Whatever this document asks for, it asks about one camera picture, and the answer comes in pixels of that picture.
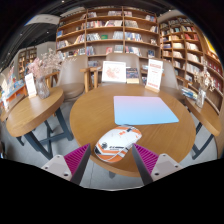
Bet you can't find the beige padded chair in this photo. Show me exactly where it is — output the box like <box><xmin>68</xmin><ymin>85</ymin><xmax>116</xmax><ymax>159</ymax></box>
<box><xmin>99</xmin><ymin>52</ymin><xmax>143</xmax><ymax>88</ymax></box>
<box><xmin>54</xmin><ymin>54</ymin><xmax>101</xmax><ymax>101</ymax></box>
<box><xmin>141</xmin><ymin>59</ymin><xmax>186</xmax><ymax>101</ymax></box>

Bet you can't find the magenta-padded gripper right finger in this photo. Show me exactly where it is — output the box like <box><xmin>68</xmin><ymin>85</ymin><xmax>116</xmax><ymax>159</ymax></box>
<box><xmin>131</xmin><ymin>143</ymin><xmax>184</xmax><ymax>186</ymax></box>

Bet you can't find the glass vase with pink flowers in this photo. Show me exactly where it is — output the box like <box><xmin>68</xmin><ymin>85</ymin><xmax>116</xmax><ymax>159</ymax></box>
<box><xmin>27</xmin><ymin>48</ymin><xmax>64</xmax><ymax>100</ymax></box>

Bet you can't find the glass vase with dried flowers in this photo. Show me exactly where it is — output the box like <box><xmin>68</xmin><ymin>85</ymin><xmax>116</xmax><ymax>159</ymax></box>
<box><xmin>193</xmin><ymin>64</ymin><xmax>216</xmax><ymax>109</ymax></box>

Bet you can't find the white framed floral picture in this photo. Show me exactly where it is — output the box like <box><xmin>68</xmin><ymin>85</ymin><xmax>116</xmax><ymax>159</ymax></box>
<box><xmin>100</xmin><ymin>60</ymin><xmax>127</xmax><ymax>84</ymax></box>

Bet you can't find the wide wooden bookshelf unit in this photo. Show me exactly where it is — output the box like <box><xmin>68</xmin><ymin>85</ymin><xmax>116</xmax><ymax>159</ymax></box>
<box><xmin>54</xmin><ymin>5</ymin><xmax>160</xmax><ymax>66</ymax></box>

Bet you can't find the low book display stand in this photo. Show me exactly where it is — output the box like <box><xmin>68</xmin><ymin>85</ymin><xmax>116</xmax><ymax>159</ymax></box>
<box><xmin>0</xmin><ymin>66</ymin><xmax>28</xmax><ymax>104</ymax></box>

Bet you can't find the stack of magazines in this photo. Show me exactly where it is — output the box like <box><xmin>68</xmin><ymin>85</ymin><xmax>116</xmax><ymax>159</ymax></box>
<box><xmin>181</xmin><ymin>87</ymin><xmax>198</xmax><ymax>100</ymax></box>

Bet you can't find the white and orange computer mouse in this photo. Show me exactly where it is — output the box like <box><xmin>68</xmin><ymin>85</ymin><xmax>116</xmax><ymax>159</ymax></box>
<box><xmin>93</xmin><ymin>124</ymin><xmax>143</xmax><ymax>164</ymax></box>

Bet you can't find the pink-blue gradient mouse pad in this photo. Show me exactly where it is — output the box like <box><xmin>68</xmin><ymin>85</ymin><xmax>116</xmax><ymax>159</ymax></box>
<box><xmin>113</xmin><ymin>95</ymin><xmax>180</xmax><ymax>127</ymax></box>

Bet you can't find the small distant wooden bookshelf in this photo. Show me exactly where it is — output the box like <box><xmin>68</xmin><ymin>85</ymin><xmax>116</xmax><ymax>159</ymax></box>
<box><xmin>17</xmin><ymin>46</ymin><xmax>38</xmax><ymax>81</ymax></box>

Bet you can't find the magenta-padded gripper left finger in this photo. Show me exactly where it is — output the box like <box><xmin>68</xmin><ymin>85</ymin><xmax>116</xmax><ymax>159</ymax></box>
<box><xmin>40</xmin><ymin>143</ymin><xmax>92</xmax><ymax>185</ymax></box>

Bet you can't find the small white and red sign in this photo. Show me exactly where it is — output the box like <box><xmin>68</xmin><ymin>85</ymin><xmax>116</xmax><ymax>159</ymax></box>
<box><xmin>24</xmin><ymin>72</ymin><xmax>38</xmax><ymax>99</ymax></box>

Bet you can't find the round wooden side table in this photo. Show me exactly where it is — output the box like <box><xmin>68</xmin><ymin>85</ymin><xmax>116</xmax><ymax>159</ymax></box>
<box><xmin>5</xmin><ymin>87</ymin><xmax>74</xmax><ymax>160</ymax></box>

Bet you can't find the dark cover book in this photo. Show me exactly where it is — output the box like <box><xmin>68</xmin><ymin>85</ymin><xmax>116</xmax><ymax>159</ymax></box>
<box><xmin>125</xmin><ymin>67</ymin><xmax>140</xmax><ymax>85</ymax></box>

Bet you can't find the white sign on wooden base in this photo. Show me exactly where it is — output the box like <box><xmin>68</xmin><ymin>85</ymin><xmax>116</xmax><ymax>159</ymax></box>
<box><xmin>145</xmin><ymin>58</ymin><xmax>164</xmax><ymax>94</ymax></box>

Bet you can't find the tall curved wooden bookshelf unit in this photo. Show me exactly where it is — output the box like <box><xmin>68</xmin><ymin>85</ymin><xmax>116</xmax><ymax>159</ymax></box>
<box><xmin>158</xmin><ymin>14</ymin><xmax>224</xmax><ymax>111</ymax></box>

